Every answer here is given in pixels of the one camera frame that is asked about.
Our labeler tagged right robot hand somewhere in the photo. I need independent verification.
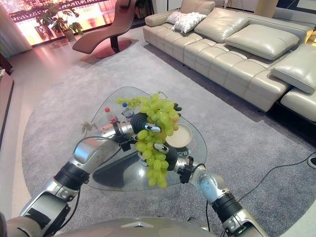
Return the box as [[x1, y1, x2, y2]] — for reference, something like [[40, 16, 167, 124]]
[[137, 142, 194, 172]]

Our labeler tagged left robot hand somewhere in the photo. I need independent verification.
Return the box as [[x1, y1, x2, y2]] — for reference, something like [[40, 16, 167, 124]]
[[132, 102, 184, 139]]

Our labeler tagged large green grape bunch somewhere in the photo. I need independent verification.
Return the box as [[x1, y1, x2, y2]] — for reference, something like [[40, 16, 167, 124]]
[[134, 91, 180, 190]]

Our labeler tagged round beige plate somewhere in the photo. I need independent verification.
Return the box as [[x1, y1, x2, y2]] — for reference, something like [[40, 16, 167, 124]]
[[164, 123, 193, 149]]

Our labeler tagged blue cap plastic bottle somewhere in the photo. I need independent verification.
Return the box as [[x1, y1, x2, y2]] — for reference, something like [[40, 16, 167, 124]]
[[121, 102, 135, 122]]

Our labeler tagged small green grape bunch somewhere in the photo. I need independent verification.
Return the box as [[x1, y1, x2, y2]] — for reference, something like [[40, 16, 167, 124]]
[[115, 96, 149, 108]]

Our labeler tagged red cap plastic bottle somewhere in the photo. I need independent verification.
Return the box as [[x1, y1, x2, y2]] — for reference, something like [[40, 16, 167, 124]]
[[104, 107, 119, 124]]

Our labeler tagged grey round rug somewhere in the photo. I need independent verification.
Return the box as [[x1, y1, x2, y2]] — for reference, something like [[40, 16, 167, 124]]
[[21, 40, 316, 237]]

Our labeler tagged glass coffee table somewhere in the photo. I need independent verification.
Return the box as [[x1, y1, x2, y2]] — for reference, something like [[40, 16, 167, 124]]
[[87, 86, 208, 193]]

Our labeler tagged small pale figurine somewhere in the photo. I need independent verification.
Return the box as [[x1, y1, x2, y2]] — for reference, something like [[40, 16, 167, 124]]
[[79, 120, 99, 135]]

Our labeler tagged brown lounge chair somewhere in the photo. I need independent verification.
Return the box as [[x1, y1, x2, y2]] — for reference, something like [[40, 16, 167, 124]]
[[72, 0, 139, 59]]

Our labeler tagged silver robot torso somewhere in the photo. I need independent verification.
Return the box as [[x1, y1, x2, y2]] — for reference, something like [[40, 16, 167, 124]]
[[0, 214, 216, 237]]

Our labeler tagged beige leather sofa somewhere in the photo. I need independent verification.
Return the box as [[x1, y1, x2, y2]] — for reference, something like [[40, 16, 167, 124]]
[[142, 0, 316, 115]]

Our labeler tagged white textured pillow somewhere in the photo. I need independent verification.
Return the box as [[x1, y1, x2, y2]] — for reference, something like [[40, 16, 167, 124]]
[[166, 11, 190, 25], [171, 12, 208, 34]]

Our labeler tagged beige leather cushion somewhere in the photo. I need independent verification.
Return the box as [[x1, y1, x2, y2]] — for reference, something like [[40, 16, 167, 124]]
[[225, 24, 301, 61], [194, 16, 250, 44], [271, 43, 316, 95]]

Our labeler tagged green potted plant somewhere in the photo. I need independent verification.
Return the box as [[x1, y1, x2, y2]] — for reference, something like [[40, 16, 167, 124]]
[[36, 1, 84, 41]]

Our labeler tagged white sheer curtain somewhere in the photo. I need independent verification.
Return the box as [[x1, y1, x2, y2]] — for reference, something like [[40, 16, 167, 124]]
[[0, 4, 33, 59]]

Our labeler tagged black floor cable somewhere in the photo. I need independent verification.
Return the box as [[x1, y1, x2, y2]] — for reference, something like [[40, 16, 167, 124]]
[[239, 151, 316, 201]]

